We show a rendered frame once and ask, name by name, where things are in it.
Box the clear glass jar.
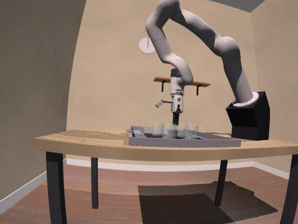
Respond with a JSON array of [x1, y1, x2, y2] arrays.
[[162, 123, 177, 139], [177, 124, 186, 137], [152, 122, 163, 136], [184, 125, 198, 140]]

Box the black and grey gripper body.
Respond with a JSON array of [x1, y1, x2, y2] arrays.
[[171, 95, 183, 113]]

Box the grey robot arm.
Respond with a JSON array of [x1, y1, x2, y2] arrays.
[[145, 0, 259, 107]]

